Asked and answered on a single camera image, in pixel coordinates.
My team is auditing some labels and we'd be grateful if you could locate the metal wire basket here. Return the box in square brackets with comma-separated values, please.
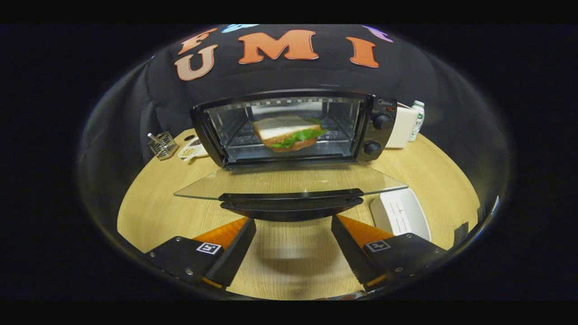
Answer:
[147, 131, 179, 161]

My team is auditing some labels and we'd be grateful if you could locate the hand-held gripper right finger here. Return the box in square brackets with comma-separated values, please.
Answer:
[331, 214, 448, 292]

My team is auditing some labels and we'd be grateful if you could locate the small white dish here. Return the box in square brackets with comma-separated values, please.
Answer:
[177, 137, 210, 163]

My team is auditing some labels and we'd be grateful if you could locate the white box container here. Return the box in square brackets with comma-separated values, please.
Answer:
[385, 103, 419, 149]

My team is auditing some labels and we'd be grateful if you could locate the white rectangular plate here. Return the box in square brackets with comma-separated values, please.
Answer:
[370, 189, 432, 242]

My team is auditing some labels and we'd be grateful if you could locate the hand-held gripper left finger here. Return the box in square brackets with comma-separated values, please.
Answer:
[144, 217, 257, 290]

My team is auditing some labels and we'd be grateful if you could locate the white bread lettuce sandwich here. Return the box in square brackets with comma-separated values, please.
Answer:
[252, 115, 329, 153]

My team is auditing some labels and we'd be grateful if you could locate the white bottle green label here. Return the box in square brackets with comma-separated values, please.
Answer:
[409, 100, 426, 143]

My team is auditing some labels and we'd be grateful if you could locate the black toaster oven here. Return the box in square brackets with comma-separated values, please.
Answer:
[174, 89, 410, 222]

